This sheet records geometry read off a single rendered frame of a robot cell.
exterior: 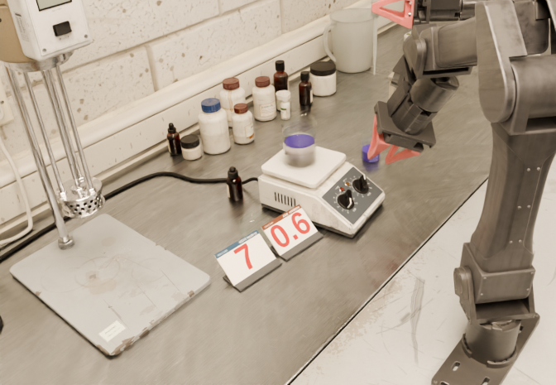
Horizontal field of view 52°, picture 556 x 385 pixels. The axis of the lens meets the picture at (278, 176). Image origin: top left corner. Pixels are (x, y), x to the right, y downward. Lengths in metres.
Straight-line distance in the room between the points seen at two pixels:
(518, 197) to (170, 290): 0.53
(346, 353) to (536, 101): 0.42
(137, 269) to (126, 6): 0.56
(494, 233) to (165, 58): 0.87
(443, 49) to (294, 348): 0.45
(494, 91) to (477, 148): 0.69
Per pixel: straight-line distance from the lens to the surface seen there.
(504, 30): 0.62
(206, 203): 1.12
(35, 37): 0.73
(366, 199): 1.04
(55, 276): 1.03
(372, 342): 0.85
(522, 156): 0.64
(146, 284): 0.95
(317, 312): 0.88
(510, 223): 0.70
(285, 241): 0.98
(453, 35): 0.78
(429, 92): 0.89
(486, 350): 0.81
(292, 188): 1.02
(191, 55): 1.39
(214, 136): 1.26
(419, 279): 0.94
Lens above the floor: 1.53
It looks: 32 degrees down
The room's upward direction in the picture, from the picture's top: 4 degrees counter-clockwise
